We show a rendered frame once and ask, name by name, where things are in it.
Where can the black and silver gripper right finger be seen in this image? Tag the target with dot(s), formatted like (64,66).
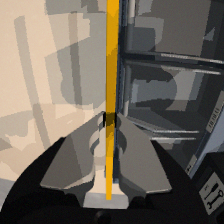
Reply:
(146,169)

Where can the yellow bar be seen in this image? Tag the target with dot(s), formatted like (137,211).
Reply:
(111,68)

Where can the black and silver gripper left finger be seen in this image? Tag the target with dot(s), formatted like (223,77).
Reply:
(65,167)

